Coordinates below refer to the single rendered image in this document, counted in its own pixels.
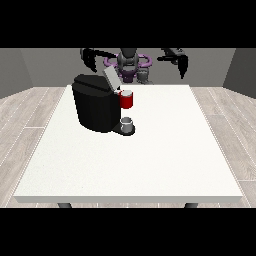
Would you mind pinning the red pod holder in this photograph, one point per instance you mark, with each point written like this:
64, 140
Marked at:
126, 100

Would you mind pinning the small grey coffee pod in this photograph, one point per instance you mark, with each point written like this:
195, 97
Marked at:
142, 76

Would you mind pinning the small grey cup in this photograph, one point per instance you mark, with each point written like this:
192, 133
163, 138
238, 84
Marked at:
126, 125

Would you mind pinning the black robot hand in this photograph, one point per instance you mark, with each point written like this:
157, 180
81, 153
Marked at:
179, 58
88, 56

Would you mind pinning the grey robot trunk purple rings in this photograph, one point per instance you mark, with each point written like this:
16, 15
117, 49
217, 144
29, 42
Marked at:
127, 62

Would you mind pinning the pale grey machine lid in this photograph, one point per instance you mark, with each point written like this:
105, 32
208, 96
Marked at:
111, 78

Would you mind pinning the black coffee machine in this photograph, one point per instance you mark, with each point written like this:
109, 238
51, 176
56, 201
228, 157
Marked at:
95, 106

